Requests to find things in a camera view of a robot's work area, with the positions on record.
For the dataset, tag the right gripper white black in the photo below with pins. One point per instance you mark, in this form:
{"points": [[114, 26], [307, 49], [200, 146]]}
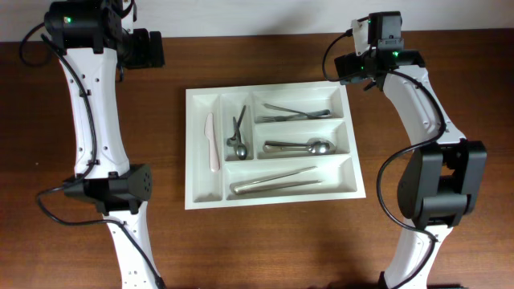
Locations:
{"points": [[343, 67]]}

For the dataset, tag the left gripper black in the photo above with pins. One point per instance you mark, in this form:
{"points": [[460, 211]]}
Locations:
{"points": [[154, 48]]}

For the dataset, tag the steel fork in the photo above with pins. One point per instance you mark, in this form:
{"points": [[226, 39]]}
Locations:
{"points": [[294, 117], [308, 115]]}

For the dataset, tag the steel spoon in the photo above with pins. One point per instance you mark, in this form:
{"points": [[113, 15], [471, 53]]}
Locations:
{"points": [[289, 149], [321, 143]]}

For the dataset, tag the pink plastic knife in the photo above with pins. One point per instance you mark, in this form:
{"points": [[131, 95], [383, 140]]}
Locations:
{"points": [[209, 133]]}

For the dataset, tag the small steel teaspoon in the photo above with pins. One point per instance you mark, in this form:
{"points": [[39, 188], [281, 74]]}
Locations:
{"points": [[240, 148], [236, 138]]}

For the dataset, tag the steel serving tongs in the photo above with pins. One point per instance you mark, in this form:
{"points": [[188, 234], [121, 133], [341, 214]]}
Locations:
{"points": [[269, 182]]}

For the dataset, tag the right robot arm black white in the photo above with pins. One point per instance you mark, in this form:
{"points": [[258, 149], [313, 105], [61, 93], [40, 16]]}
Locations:
{"points": [[440, 184]]}

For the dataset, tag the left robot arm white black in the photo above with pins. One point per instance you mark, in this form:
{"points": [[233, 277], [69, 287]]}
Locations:
{"points": [[95, 41]]}

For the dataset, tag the white plastic cutlery tray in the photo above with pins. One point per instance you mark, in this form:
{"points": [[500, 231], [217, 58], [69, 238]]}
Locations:
{"points": [[272, 148]]}

